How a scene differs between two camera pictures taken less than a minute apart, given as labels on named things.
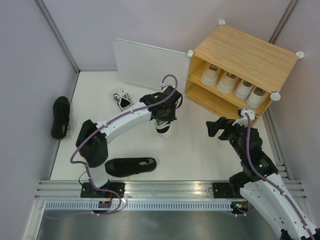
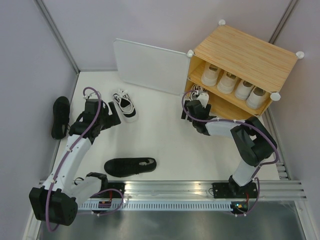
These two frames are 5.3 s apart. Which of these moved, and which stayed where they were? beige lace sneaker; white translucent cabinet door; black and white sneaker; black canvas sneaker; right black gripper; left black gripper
Moved: left black gripper; right black gripper
Stayed: black canvas sneaker; white translucent cabinet door; black and white sneaker; beige lace sneaker
